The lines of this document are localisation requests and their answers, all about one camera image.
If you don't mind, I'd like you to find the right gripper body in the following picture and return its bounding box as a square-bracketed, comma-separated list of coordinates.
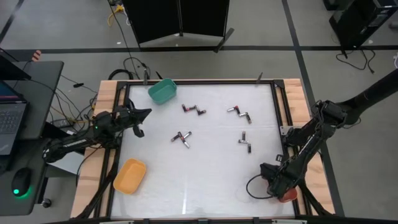
[267, 167, 296, 198]

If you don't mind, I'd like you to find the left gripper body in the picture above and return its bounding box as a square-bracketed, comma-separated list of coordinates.
[116, 105, 146, 139]

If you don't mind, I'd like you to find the orange plastic bin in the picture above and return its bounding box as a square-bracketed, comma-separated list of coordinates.
[277, 187, 299, 203]

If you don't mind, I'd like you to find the teal plastic bin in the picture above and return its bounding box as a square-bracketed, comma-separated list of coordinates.
[147, 78, 178, 105]

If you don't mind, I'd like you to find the yellow plastic bin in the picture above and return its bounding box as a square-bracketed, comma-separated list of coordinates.
[113, 157, 147, 195]

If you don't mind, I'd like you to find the black side desk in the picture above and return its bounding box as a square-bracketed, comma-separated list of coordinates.
[0, 60, 65, 216]

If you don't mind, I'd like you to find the black partition panel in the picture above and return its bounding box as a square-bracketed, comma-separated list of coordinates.
[122, 0, 182, 44]
[179, 0, 235, 54]

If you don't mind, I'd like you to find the dark laptop computer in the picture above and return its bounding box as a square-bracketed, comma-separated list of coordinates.
[0, 80, 29, 156]

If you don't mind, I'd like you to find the black desk monitor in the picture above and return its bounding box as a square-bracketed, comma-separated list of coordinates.
[0, 47, 32, 82]

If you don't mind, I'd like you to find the black computer mouse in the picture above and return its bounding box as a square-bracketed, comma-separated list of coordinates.
[11, 167, 32, 198]

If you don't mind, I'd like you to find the black equipment cabinet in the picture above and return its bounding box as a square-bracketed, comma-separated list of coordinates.
[328, 0, 398, 50]

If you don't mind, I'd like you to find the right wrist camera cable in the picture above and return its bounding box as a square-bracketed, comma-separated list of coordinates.
[246, 173, 276, 200]

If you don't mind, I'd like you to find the thick black cable arc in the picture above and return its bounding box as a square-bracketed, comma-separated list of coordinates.
[108, 68, 135, 81]

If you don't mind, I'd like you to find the black metal table frame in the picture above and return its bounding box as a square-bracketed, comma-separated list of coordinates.
[70, 78, 337, 224]

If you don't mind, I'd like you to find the yellow floor cable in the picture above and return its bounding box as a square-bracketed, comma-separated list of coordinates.
[106, 4, 126, 26]

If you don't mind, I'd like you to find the black camera stand post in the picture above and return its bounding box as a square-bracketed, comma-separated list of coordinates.
[337, 68, 398, 125]

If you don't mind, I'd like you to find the thin black floor cable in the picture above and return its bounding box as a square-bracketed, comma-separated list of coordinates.
[335, 49, 376, 75]

